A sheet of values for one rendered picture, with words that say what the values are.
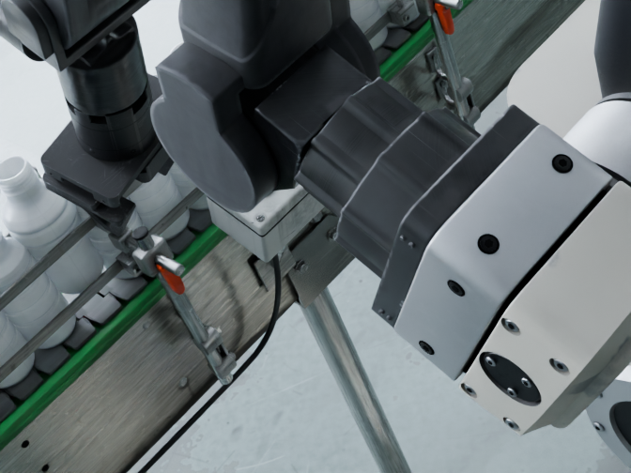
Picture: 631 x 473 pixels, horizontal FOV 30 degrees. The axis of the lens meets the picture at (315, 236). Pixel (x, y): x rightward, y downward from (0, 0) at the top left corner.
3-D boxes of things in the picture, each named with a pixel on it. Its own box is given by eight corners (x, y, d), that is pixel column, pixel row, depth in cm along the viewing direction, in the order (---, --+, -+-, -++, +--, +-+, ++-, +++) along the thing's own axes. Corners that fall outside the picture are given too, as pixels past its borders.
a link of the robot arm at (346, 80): (325, 166, 57) (395, 99, 59) (173, 42, 59) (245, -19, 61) (308, 248, 65) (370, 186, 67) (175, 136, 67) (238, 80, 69)
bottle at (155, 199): (161, 203, 137) (102, 94, 126) (201, 211, 134) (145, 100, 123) (132, 239, 134) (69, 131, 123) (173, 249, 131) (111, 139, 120)
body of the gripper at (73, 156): (41, 175, 83) (19, 114, 77) (124, 74, 88) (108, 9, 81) (117, 214, 82) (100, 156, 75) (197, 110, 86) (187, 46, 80)
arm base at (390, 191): (546, 115, 55) (490, 226, 66) (412, 14, 57) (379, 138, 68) (427, 240, 52) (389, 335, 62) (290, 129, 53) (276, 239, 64)
